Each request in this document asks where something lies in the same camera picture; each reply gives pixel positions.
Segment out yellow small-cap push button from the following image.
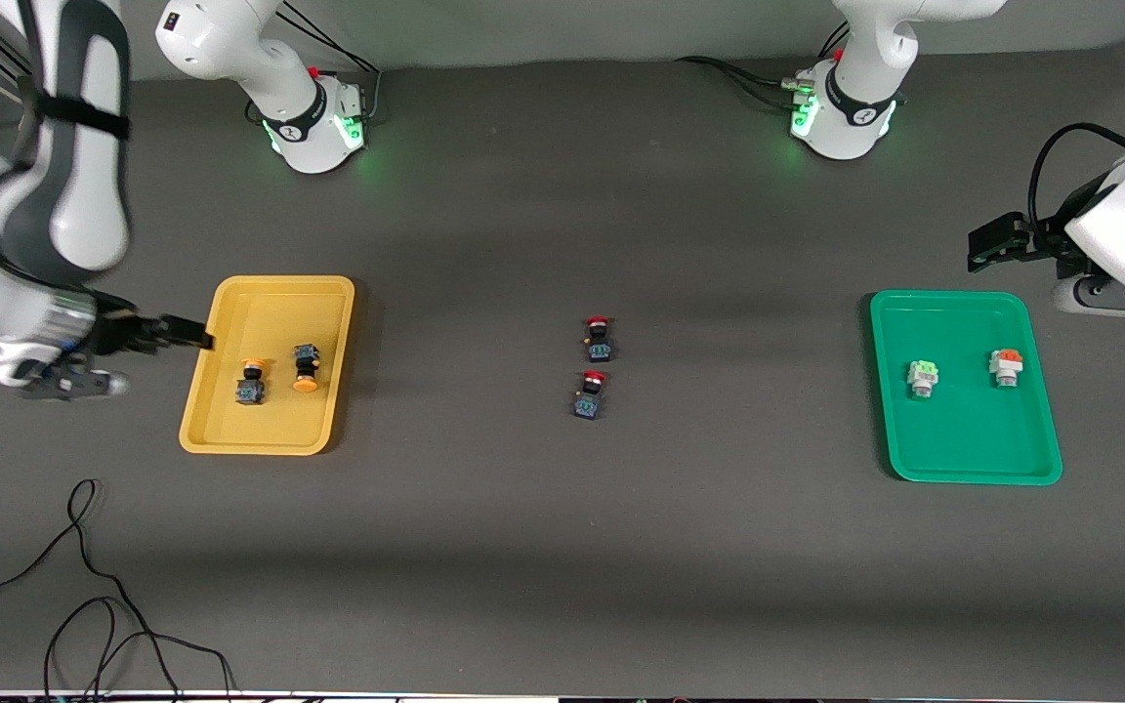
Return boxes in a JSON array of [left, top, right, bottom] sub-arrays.
[[235, 358, 269, 407]]

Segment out yellow plastic tray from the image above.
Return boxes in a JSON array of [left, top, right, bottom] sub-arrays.
[[179, 275, 356, 456]]

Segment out green plastic tray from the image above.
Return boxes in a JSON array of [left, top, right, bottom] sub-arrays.
[[869, 290, 1063, 486]]

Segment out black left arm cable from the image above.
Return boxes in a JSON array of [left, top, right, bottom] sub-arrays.
[[1028, 122, 1125, 232]]

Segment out loose black cable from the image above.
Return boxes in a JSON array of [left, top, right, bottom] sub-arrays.
[[0, 478, 236, 703]]

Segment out black left base cables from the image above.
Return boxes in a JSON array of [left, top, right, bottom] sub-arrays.
[[675, 20, 852, 108]]

